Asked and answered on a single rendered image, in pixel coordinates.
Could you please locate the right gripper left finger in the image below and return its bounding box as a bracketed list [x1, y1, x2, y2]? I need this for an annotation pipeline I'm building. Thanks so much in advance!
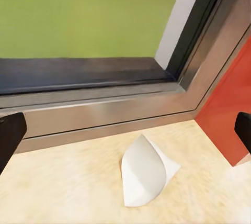
[0, 113, 27, 175]

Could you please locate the paper coffee filter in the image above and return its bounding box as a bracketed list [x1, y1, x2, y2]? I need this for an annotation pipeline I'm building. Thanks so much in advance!
[121, 135, 180, 207]

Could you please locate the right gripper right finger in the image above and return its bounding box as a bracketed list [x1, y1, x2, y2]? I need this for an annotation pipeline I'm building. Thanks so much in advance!
[234, 111, 251, 154]

